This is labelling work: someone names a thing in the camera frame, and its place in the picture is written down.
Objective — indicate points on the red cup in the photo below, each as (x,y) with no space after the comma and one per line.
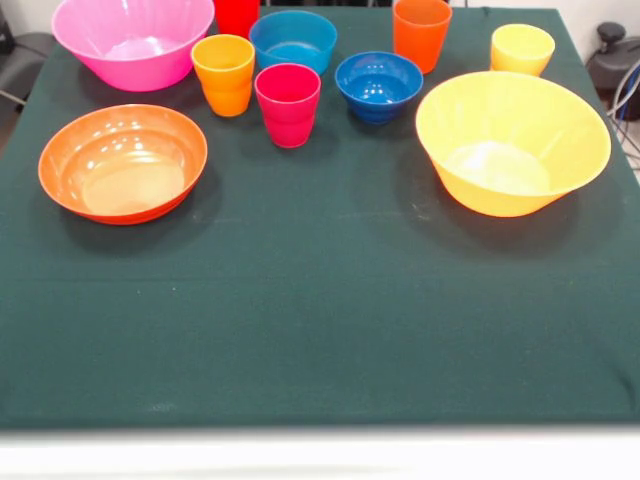
(235,17)

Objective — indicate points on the small orange cup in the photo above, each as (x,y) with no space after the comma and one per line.
(225,95)

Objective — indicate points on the magenta cup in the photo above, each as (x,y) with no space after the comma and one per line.
(287,120)

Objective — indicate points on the tall red-orange cup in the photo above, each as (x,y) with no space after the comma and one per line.
(420,45)

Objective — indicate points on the large pink bowl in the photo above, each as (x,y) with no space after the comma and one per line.
(150,72)

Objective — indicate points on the light blue bowl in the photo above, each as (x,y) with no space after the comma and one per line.
(295,32)

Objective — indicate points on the yellow cup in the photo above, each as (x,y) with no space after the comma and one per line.
(520,55)

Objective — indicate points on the shallow red-orange bowl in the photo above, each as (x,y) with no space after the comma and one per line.
(125,150)

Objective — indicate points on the dark blue bowl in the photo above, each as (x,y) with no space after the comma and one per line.
(375,107)

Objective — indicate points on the dark green tablecloth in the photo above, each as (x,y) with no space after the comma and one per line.
(320,350)

